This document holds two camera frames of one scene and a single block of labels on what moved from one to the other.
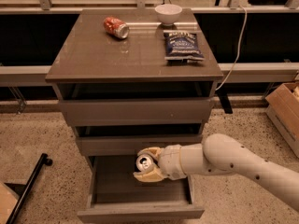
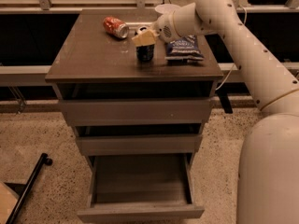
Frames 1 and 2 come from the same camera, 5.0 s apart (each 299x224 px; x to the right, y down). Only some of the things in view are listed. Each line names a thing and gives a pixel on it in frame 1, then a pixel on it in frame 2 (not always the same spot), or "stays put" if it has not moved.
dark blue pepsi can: [144, 162] → [145, 52]
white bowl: [168, 13] stays put
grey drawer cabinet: [130, 79] stays put
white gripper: [169, 162] → [164, 27]
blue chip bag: [182, 47] stays put
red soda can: [116, 27] stays put
